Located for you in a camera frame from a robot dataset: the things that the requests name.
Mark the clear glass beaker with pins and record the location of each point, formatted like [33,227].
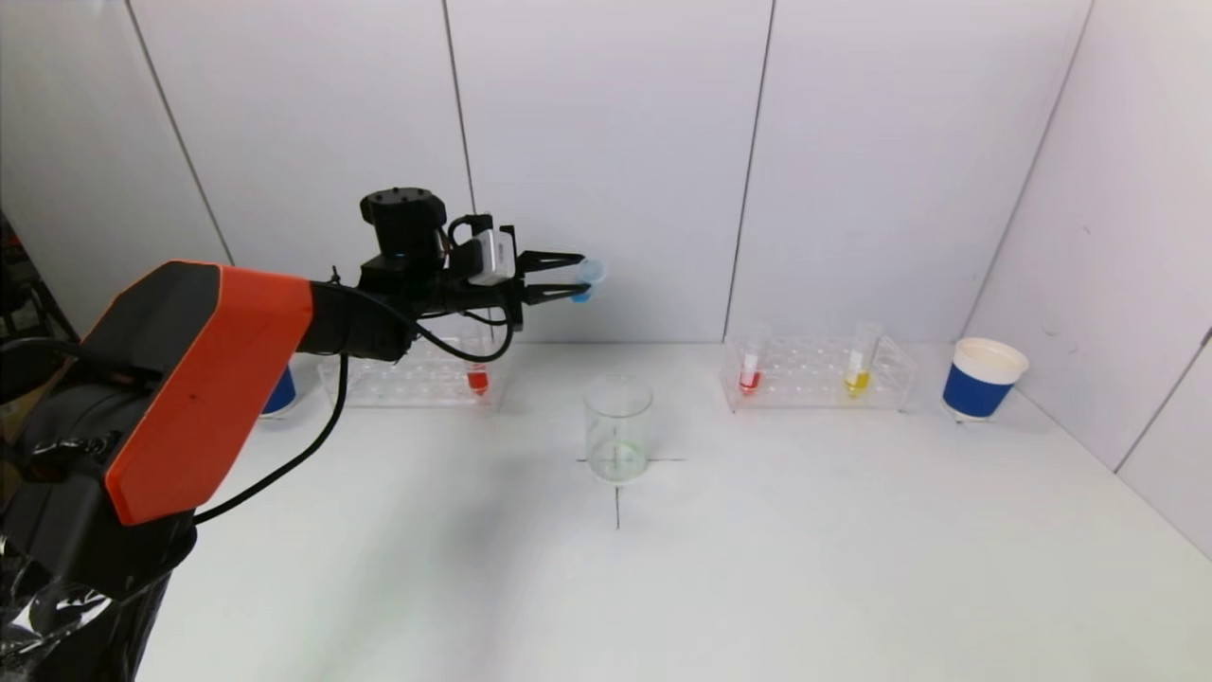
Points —
[617,445]

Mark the yellow pigment test tube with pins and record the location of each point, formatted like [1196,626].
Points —
[856,382]

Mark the black tripod stand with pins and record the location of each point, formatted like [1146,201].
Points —
[19,303]

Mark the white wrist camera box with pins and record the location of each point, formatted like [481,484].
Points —
[492,258]

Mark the clear acrylic test tube rack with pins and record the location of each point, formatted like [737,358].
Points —
[417,384]
[805,374]

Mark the red pigment test tube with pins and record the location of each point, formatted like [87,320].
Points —
[749,381]
[478,381]

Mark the orange and black left arm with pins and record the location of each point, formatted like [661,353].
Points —
[208,369]

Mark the blue pigment test tube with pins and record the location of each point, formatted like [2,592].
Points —
[589,275]

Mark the black plastic wrapped robot base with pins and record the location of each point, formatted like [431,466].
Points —
[57,635]

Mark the blue sleeved white paper cup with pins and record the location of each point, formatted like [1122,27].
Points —
[279,393]
[977,393]

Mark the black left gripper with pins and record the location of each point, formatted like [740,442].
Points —
[518,275]

